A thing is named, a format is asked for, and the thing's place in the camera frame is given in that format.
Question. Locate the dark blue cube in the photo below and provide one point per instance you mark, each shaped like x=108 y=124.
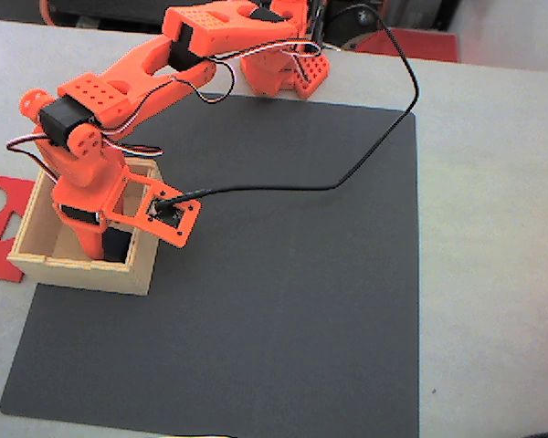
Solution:
x=116 y=246

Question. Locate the open wooden box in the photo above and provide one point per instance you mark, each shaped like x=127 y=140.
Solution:
x=141 y=274

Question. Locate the red board with cut-outs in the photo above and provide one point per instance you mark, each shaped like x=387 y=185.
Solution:
x=0 y=260

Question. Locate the dark grey mat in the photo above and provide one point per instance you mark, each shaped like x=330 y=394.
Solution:
x=278 y=274

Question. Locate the plain red sheet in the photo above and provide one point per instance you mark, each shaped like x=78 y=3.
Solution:
x=420 y=45

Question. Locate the small black camera module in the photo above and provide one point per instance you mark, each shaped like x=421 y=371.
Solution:
x=171 y=216

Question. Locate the orange camera mount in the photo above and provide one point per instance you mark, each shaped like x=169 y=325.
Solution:
x=182 y=235

